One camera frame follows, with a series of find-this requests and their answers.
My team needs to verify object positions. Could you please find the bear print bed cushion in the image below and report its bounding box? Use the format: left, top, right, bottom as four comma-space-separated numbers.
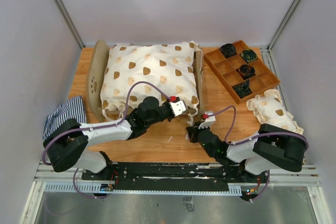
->
100, 41, 201, 113

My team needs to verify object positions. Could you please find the wooden pet bed frame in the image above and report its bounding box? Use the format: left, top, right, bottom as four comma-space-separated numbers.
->
86, 39, 204, 122

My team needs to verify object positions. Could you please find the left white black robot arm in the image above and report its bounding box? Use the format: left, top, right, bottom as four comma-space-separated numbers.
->
43, 97, 176, 180

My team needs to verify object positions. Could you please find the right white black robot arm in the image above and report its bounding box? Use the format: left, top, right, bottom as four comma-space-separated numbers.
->
186, 124, 309, 182

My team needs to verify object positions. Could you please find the dark green rolled sock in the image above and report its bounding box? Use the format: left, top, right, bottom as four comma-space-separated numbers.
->
233, 80, 252, 98

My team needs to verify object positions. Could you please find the small bear print pillow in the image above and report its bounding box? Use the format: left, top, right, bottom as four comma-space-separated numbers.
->
246, 89, 304, 135

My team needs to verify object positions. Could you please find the striped blue white cloth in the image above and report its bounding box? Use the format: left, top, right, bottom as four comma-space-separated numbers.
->
42, 95, 87, 141

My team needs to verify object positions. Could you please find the orange wooden compartment tray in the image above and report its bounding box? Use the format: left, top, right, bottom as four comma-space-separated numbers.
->
204, 40, 280, 104

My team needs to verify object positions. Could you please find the black orange rolled sock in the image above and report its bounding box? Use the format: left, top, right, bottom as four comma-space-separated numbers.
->
236, 64, 255, 80

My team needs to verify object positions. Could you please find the green black rolled sock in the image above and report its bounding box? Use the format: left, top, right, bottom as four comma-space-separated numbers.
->
240, 49, 257, 63

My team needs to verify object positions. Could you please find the black rolled sock back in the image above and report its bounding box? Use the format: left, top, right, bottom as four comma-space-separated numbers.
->
219, 44, 236, 58

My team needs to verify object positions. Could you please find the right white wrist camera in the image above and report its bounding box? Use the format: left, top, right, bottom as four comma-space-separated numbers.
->
198, 111, 216, 129

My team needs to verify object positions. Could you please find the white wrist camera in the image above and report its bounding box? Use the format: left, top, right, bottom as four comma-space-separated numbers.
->
198, 111, 216, 129
169, 97, 187, 117

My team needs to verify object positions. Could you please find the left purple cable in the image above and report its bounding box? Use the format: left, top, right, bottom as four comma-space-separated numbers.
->
41, 81, 176, 166

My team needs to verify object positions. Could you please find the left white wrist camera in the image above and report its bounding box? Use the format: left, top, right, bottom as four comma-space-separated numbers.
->
169, 97, 187, 117

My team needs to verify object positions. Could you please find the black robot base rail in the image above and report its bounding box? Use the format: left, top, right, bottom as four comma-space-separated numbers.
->
81, 162, 266, 189

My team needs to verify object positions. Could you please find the white slotted cable duct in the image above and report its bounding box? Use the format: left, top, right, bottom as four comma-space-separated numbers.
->
43, 182, 242, 196

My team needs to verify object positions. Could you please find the left aluminium frame post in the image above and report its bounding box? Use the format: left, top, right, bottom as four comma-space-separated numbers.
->
53, 0, 85, 49

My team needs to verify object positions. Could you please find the aluminium frame post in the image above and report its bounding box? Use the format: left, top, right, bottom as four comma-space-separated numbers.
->
267, 0, 302, 50
53, 0, 85, 49

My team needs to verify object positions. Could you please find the right aluminium frame post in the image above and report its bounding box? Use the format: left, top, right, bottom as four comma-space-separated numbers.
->
267, 0, 302, 50

